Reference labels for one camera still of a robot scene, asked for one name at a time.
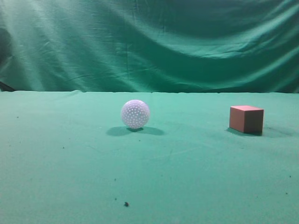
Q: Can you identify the green table cloth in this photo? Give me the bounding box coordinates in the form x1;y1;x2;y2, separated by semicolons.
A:
0;91;299;224

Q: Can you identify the red cube block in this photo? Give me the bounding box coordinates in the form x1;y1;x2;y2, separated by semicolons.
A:
229;105;264;134

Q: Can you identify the green backdrop cloth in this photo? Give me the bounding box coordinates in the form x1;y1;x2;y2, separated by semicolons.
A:
0;0;299;93

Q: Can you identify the white dimpled ball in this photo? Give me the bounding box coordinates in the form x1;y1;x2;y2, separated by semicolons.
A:
121;99;150;129

